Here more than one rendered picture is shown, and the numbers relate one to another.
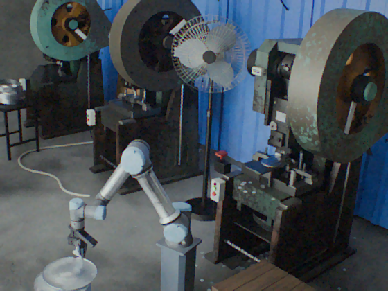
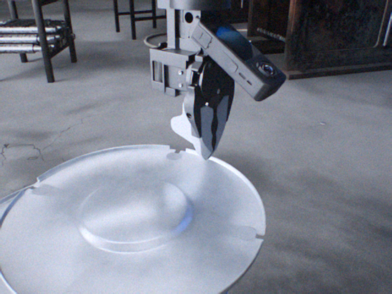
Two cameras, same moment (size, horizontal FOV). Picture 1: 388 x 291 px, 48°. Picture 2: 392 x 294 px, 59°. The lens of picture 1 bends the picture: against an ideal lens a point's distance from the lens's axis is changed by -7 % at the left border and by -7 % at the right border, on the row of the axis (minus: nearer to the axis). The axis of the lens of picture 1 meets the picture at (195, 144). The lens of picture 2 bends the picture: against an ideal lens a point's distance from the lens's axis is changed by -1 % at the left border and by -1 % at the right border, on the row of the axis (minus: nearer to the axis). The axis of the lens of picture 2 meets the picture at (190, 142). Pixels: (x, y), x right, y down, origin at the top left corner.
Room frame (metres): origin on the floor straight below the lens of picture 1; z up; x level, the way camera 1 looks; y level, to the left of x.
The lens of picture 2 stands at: (1.67, 0.45, 0.59)
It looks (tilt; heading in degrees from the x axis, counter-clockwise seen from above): 28 degrees down; 21
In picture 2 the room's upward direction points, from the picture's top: straight up
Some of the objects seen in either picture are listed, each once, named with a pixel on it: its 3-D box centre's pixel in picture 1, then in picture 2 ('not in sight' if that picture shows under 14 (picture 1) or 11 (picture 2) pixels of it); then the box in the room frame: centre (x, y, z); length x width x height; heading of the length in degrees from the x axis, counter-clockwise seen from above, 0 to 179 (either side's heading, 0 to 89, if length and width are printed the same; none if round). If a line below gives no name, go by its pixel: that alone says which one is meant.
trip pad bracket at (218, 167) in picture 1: (222, 174); not in sight; (2.74, -0.18, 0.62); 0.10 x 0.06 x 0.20; 40
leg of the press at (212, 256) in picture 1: (263, 186); not in sight; (2.94, -0.49, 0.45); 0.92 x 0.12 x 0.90; 130
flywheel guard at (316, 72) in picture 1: (351, 82); not in sight; (2.46, -0.86, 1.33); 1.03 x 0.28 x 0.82; 130
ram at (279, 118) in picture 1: (285, 120); not in sight; (2.62, -0.53, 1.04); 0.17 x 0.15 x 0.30; 130
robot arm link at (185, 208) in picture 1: (179, 215); not in sight; (2.16, 0.06, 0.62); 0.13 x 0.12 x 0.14; 176
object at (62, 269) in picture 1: (69, 272); (135, 208); (1.94, 0.63, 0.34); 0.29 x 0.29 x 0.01
